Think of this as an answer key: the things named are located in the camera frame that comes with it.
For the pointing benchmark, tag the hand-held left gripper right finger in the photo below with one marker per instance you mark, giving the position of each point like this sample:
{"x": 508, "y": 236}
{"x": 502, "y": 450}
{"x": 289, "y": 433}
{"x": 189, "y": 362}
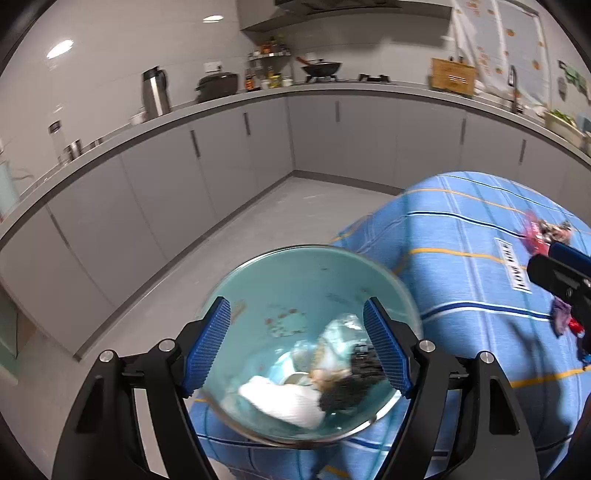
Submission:
{"x": 385, "y": 346}

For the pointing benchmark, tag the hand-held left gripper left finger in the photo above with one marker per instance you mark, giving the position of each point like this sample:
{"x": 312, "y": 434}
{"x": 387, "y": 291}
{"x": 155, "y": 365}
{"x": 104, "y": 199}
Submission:
{"x": 207, "y": 341}

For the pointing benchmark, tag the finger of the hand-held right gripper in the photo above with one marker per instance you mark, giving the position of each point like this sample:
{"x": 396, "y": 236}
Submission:
{"x": 572, "y": 256}
{"x": 558, "y": 277}

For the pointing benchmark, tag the purple wrapper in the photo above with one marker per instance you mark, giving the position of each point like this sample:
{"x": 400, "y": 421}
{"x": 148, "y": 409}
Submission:
{"x": 562, "y": 316}

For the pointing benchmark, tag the pink plastic film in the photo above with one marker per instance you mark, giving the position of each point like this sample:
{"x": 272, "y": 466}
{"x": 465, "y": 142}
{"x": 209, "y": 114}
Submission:
{"x": 535, "y": 230}

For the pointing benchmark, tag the blue foil wrapper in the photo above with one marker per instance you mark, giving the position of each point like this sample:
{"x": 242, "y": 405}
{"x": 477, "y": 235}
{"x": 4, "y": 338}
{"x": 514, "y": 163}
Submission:
{"x": 585, "y": 359}

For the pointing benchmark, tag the teal waste bin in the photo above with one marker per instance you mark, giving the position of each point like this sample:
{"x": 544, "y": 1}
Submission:
{"x": 277, "y": 286}

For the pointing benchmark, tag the white paper cup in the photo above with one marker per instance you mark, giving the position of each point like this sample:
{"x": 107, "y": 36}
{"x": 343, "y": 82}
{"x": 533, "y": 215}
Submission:
{"x": 281, "y": 397}

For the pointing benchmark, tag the blue plaid tablecloth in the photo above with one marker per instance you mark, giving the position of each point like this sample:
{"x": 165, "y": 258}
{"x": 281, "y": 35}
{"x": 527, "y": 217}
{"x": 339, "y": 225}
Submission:
{"x": 461, "y": 221}

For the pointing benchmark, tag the cream basin with greens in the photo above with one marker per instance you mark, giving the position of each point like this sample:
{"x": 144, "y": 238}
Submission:
{"x": 565, "y": 131}

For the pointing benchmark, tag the black faucet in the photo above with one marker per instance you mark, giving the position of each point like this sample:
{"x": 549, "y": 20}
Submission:
{"x": 513, "y": 92}

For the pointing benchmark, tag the wooden cutting board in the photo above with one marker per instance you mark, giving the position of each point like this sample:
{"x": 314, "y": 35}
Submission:
{"x": 452, "y": 76}

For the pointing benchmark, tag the grey kitchen base cabinets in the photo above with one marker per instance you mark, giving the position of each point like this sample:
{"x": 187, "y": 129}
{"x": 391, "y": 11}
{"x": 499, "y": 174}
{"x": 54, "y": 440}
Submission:
{"x": 369, "y": 129}

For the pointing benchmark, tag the orange print white curtain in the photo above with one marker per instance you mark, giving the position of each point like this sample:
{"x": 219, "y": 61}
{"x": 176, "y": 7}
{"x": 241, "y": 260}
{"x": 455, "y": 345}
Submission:
{"x": 489, "y": 41}

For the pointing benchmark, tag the small white pot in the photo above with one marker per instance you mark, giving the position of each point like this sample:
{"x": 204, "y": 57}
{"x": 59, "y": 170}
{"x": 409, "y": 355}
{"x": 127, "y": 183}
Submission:
{"x": 137, "y": 119}

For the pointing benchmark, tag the clear jar with black lid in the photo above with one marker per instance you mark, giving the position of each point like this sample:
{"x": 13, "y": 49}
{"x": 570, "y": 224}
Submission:
{"x": 57, "y": 143}

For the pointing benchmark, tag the steel thermos jug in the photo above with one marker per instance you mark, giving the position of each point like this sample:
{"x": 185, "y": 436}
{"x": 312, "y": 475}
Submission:
{"x": 157, "y": 97}

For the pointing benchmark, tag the black rice cooker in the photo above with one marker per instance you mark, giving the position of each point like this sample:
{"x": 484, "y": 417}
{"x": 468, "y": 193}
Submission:
{"x": 217, "y": 87}

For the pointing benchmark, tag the mint electric kettle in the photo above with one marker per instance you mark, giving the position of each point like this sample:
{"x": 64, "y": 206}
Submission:
{"x": 7, "y": 184}

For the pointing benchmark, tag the gas stove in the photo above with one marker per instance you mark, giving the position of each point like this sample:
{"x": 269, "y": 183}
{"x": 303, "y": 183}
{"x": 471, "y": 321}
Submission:
{"x": 374, "y": 78}

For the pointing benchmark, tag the corner spice rack with bottles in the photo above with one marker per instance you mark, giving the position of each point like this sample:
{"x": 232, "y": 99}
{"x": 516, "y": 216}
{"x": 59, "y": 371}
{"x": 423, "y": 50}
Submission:
{"x": 270, "y": 69}

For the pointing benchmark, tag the black wok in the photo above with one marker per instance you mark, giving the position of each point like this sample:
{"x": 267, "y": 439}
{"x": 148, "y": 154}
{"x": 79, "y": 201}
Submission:
{"x": 321, "y": 69}

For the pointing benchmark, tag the grey upper cabinets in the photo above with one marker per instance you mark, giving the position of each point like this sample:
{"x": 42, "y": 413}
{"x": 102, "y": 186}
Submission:
{"x": 392, "y": 13}

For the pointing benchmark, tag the black range hood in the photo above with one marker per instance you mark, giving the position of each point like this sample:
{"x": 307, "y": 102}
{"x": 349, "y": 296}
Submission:
{"x": 323, "y": 4}

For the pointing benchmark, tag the green wall hook rack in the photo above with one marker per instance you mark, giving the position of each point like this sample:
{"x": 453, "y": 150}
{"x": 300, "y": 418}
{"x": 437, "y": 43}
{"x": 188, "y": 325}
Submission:
{"x": 572, "y": 74}

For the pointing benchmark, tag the white wall socket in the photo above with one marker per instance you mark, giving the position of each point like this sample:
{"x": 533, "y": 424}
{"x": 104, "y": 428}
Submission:
{"x": 212, "y": 67}

